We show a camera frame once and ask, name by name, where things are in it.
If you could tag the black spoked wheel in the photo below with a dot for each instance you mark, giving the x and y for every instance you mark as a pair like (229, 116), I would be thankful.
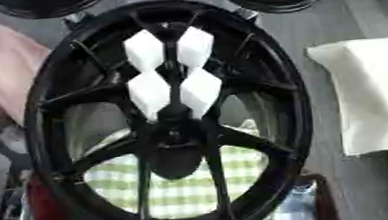
(279, 108)

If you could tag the dark brown chair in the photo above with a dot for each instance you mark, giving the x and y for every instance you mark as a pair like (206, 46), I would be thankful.
(326, 201)

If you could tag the white cloth bundle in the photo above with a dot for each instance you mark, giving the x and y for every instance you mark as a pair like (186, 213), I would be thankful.
(372, 93)

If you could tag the red bag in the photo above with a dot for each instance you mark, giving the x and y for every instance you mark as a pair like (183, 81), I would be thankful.
(50, 218)

